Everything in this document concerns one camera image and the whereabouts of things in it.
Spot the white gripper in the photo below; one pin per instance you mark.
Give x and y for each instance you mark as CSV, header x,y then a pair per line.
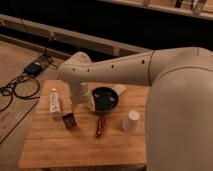
x,y
80,93

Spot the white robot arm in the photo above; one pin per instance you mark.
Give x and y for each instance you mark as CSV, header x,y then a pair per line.
x,y
179,107

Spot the black frying pan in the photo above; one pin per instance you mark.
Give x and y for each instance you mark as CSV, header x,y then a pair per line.
x,y
106,98

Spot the white tube bottle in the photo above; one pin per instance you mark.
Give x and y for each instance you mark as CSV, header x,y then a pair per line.
x,y
54,102

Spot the wooden slat table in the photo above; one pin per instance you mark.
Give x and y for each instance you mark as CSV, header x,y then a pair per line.
x,y
49,144

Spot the black power adapter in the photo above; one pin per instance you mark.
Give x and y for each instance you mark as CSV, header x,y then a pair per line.
x,y
33,69

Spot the long wooden floor rail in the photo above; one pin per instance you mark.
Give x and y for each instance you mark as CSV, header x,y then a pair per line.
x,y
81,40

